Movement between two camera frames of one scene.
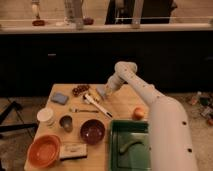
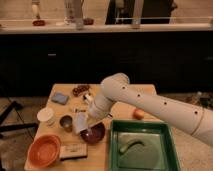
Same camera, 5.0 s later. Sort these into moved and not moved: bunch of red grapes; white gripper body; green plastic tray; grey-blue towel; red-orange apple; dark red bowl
Moved: white gripper body; grey-blue towel
Not moved: green plastic tray; dark red bowl; bunch of red grapes; red-orange apple
